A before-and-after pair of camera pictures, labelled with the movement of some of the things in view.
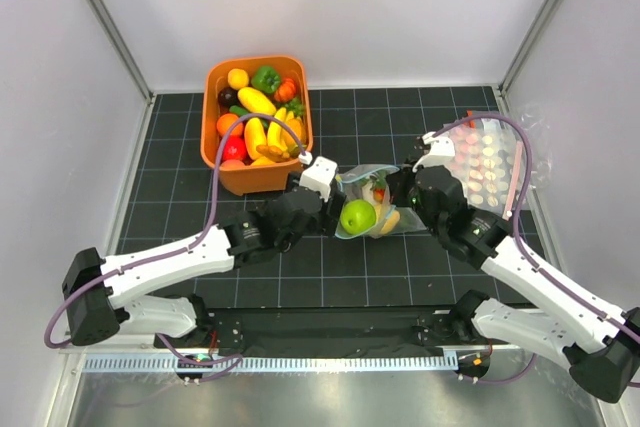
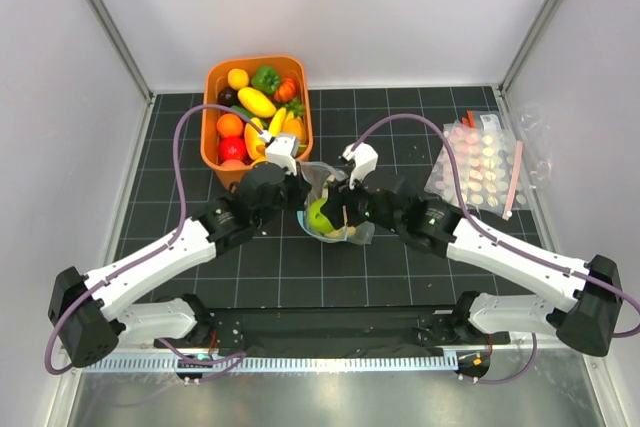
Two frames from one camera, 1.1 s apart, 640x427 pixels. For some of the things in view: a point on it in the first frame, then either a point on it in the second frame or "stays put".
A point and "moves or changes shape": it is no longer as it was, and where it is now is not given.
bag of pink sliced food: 489,157 stays put
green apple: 357,216 moves or changes shape
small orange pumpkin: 286,90 stays put
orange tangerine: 225,121 stays put
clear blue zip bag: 364,208 moves or changes shape
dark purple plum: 228,97 stays put
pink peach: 233,164 stays put
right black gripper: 398,181 → 339,194
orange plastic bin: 239,179 stays put
